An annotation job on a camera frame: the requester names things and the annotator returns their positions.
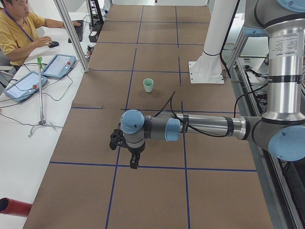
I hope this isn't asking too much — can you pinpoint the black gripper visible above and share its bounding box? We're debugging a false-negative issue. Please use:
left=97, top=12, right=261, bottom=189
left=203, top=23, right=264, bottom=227
left=127, top=143, right=145, bottom=169

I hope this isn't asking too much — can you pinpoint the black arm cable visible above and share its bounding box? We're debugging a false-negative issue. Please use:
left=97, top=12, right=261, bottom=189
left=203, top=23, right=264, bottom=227
left=154, top=90, right=270, bottom=138

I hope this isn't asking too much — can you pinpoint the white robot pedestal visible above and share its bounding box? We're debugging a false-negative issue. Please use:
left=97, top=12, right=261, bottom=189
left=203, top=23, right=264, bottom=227
left=189, top=0, right=239, bottom=84

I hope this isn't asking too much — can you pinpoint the person in yellow shirt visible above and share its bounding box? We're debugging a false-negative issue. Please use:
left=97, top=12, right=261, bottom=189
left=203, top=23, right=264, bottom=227
left=0, top=0, right=81, bottom=67

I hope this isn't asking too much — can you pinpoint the near blue teach pendant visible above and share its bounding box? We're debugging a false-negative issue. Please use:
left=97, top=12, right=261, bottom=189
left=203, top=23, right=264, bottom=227
left=4, top=71, right=40, bottom=102

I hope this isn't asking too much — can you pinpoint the black computer mouse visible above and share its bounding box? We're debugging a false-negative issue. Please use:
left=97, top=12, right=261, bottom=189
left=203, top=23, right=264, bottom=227
left=48, top=41, right=59, bottom=48

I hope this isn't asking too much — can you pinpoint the black keyboard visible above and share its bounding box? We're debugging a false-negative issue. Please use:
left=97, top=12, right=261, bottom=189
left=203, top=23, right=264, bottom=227
left=74, top=20, right=83, bottom=42

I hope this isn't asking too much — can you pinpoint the aluminium frame post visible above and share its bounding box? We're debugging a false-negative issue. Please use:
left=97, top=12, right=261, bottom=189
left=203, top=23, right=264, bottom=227
left=54, top=0, right=89, bottom=73

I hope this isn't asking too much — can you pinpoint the blue teach pendant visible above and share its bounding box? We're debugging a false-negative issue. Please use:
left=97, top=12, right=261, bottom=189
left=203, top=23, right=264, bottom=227
left=4, top=71, right=40, bottom=102
left=41, top=53, right=76, bottom=79

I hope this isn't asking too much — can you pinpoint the green cup near pedestal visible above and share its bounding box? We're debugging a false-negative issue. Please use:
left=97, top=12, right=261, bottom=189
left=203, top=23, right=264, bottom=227
left=142, top=78, right=154, bottom=93

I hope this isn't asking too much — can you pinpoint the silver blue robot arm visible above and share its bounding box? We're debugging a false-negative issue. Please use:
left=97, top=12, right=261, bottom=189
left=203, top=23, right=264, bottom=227
left=110, top=0, right=305, bottom=169

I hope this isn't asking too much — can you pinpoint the red cylinder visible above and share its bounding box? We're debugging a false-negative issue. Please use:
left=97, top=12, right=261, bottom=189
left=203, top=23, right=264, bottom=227
left=0, top=198, right=32, bottom=217

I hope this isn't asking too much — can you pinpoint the far blue teach pendant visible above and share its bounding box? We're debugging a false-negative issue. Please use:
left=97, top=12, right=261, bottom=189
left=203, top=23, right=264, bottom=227
left=41, top=53, right=76, bottom=79

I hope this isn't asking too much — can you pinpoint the black small computer box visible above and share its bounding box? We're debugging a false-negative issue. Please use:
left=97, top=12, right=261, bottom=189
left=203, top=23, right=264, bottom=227
left=88, top=31, right=98, bottom=43

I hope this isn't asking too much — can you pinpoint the silver stand with green clip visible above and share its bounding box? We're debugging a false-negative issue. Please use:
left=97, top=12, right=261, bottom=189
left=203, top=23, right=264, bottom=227
left=28, top=57, right=56, bottom=137

